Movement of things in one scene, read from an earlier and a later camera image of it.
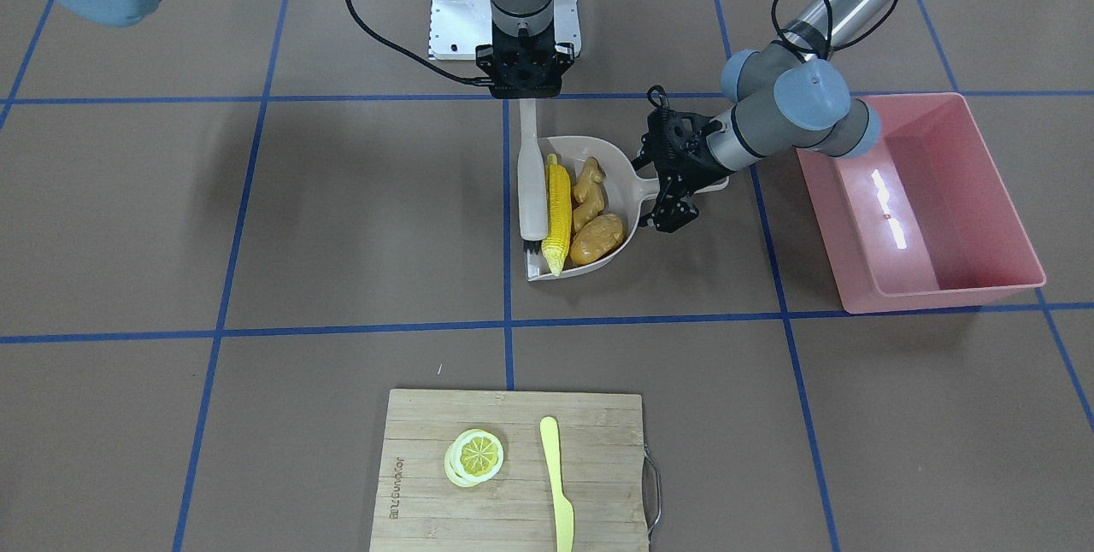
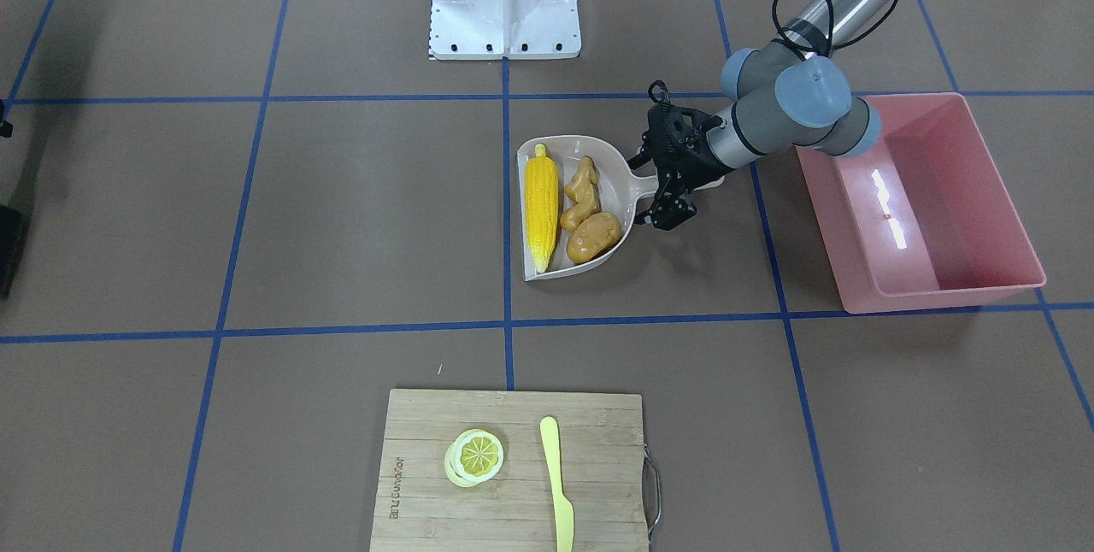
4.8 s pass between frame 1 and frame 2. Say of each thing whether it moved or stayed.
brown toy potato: stayed
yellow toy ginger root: stayed
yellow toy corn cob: moved
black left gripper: stayed
